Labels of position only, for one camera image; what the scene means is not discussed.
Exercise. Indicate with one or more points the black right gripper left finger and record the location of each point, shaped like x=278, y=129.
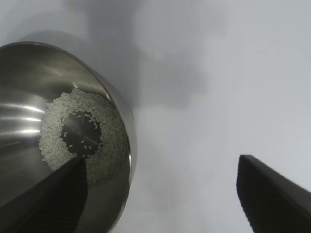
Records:
x=48, y=206

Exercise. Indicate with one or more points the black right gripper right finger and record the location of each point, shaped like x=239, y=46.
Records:
x=272, y=201

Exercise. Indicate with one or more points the white uncooked rice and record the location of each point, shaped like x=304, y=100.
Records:
x=111, y=150

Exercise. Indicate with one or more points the stainless steel mixing bowl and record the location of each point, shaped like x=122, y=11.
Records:
x=36, y=80

